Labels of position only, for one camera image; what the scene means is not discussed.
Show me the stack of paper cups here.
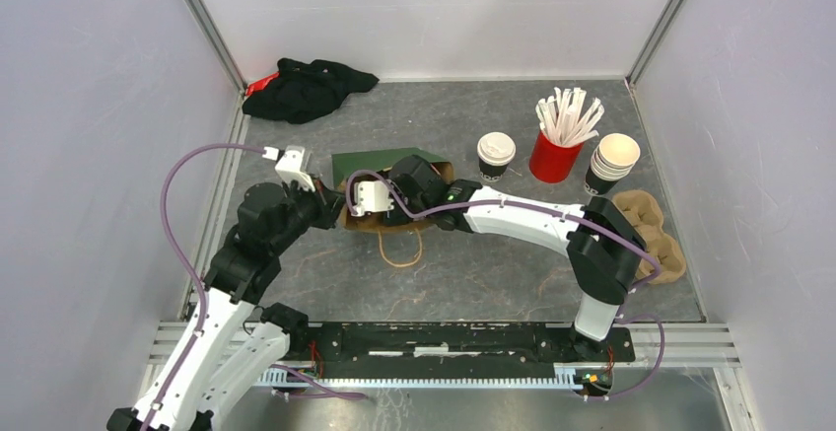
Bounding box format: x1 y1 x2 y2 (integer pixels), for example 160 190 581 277
584 133 641 196

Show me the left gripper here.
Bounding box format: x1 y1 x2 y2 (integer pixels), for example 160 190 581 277
270 172 351 254

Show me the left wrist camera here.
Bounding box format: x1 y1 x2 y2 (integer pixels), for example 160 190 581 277
262 145 315 192

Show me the green paper bag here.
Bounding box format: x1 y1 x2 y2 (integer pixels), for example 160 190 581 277
331 147 454 268

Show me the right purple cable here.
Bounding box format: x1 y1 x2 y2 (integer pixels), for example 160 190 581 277
345 170 667 403

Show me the purple cable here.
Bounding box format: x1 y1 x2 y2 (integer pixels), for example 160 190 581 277
138 143 371 431
345 170 667 403

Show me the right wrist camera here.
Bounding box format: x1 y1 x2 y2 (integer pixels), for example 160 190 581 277
352 180 394 217

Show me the red cup holder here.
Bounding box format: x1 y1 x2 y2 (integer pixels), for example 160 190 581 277
528 131 584 183

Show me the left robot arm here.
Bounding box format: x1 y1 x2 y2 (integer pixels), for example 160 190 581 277
106 180 344 430

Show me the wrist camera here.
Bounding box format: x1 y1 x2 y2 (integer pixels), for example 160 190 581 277
352 180 394 217
262 145 315 192

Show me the red object behind bag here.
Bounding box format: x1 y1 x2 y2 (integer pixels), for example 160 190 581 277
244 72 279 98

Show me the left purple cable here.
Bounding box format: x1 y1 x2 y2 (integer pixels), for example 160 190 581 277
138 143 371 431

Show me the brown cardboard cup carrier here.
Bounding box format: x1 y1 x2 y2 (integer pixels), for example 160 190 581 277
612 189 686 285

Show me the black cloth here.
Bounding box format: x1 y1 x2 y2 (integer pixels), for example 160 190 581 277
242 58 380 125

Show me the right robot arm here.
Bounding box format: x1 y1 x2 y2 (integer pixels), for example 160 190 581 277
383 155 647 360

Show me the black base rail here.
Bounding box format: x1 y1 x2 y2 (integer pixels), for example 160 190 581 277
283 322 636 380

